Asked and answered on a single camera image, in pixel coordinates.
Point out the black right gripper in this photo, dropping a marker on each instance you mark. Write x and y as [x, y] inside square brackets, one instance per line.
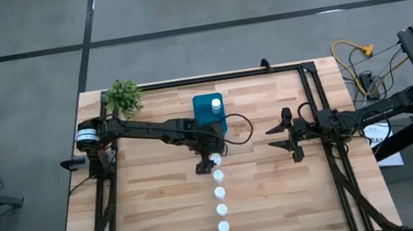
[304, 127]

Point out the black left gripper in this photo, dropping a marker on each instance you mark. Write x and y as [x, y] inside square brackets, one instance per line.
[208, 141]

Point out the white pill bottle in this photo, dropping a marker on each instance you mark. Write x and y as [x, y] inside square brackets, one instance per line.
[219, 192]
[216, 104]
[216, 159]
[221, 209]
[224, 226]
[218, 175]

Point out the teal plastic basket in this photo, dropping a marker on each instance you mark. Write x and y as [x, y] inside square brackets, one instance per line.
[203, 109]

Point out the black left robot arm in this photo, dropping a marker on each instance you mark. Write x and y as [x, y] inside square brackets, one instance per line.
[144, 130]

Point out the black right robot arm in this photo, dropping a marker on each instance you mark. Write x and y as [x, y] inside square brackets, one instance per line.
[383, 107]

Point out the green plant in white pot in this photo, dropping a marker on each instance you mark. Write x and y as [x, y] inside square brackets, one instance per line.
[125, 96]

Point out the black power strip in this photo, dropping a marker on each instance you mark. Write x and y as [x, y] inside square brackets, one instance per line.
[368, 82]

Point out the white paper sheet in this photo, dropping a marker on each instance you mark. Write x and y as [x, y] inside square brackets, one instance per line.
[392, 158]

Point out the black aluminium table frame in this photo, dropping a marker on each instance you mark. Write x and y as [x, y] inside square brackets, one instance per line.
[225, 76]

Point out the black frame clamp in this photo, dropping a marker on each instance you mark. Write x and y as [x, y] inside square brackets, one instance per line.
[265, 64]

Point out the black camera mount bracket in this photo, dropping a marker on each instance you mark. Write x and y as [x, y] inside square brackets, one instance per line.
[73, 163]

